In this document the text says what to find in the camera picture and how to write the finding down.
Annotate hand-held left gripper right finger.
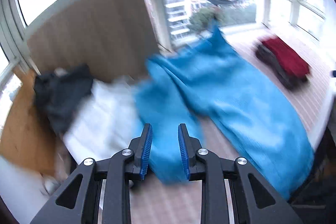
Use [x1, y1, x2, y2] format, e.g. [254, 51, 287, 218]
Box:
[178, 123, 306, 224]

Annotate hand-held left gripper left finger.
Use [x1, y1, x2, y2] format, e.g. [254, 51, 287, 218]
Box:
[29, 123, 153, 224]

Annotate blue pants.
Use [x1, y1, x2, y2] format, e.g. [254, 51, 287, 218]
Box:
[134, 19, 315, 201]

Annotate red and black folded clothes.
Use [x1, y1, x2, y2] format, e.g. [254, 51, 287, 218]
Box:
[255, 44, 307, 90]

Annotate white garment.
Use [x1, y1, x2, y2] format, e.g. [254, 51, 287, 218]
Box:
[63, 77, 147, 161]

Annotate dark grey garment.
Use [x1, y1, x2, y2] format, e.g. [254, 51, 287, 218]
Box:
[34, 64, 93, 135]

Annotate wooden headboard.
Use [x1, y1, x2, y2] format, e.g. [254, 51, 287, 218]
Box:
[0, 68, 57, 174]

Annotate light wooden board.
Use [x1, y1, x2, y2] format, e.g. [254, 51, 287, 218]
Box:
[26, 0, 160, 83]

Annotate folded red garment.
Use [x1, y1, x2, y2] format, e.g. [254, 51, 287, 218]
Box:
[260, 38, 310, 80]

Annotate white window frame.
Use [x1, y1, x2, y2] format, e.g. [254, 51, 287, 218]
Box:
[0, 0, 336, 77]

